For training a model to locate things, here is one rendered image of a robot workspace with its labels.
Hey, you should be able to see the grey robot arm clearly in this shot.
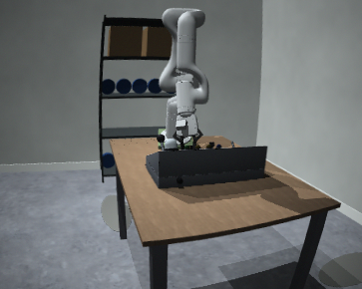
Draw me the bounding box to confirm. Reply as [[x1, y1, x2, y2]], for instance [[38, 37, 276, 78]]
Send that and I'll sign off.
[[159, 8, 208, 145]]

